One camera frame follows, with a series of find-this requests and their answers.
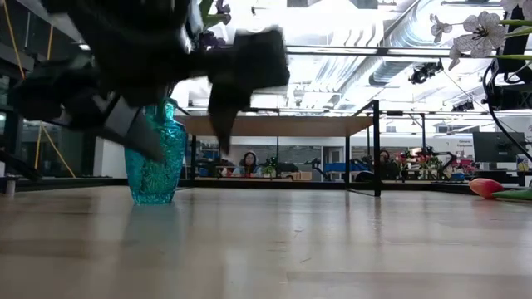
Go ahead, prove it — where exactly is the blue tray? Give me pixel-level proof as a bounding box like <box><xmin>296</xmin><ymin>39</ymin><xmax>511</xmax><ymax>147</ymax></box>
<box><xmin>323</xmin><ymin>162</ymin><xmax>367</xmax><ymax>174</ymax></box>

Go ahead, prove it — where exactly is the teal glass vase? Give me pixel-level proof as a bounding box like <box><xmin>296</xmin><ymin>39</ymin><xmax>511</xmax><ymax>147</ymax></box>
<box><xmin>123</xmin><ymin>97</ymin><xmax>188</xmax><ymax>205</ymax></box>

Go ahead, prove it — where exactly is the black computer monitor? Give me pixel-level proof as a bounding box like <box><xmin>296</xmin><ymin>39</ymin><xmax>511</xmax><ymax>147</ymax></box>
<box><xmin>472</xmin><ymin>131</ymin><xmax>528</xmax><ymax>164</ymax></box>

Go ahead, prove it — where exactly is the black metal rig frame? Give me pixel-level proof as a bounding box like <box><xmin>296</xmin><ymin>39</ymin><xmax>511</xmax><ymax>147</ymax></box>
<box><xmin>0</xmin><ymin>43</ymin><xmax>532</xmax><ymax>197</ymax></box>

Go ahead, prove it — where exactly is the white artificial flower bunch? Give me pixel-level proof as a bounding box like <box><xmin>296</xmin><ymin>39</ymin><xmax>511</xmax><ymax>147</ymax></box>
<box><xmin>430</xmin><ymin>0</ymin><xmax>532</xmax><ymax>71</ymax></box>

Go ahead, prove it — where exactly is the black hanging camera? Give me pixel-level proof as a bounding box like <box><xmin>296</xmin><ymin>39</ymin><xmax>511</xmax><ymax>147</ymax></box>
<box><xmin>408</xmin><ymin>61</ymin><xmax>445</xmax><ymax>86</ymax></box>

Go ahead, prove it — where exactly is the person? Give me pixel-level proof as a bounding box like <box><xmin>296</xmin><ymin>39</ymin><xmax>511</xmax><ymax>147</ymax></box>
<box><xmin>231</xmin><ymin>149</ymin><xmax>268</xmax><ymax>179</ymax></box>
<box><xmin>373</xmin><ymin>148</ymin><xmax>401</xmax><ymax>183</ymax></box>

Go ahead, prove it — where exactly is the purple artificial flower bunch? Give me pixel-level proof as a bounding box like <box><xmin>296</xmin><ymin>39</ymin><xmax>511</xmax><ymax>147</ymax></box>
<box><xmin>198</xmin><ymin>0</ymin><xmax>233</xmax><ymax>51</ymax></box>

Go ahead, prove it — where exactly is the orange artificial tulip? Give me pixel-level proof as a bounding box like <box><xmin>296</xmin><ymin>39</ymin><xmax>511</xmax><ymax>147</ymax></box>
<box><xmin>468</xmin><ymin>177</ymin><xmax>532</xmax><ymax>202</ymax></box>

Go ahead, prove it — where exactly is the wooden shelf with black frame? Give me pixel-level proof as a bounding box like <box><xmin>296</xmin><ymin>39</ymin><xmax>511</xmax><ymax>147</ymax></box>
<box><xmin>179</xmin><ymin>99</ymin><xmax>382</xmax><ymax>199</ymax></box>

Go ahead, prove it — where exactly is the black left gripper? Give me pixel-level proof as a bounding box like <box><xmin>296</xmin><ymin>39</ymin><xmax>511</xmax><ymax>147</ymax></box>
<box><xmin>12</xmin><ymin>0</ymin><xmax>291</xmax><ymax>163</ymax></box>

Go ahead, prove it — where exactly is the background red flower bunch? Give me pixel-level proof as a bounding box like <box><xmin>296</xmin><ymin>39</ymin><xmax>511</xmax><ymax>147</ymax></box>
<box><xmin>394</xmin><ymin>149</ymin><xmax>436</xmax><ymax>169</ymax></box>

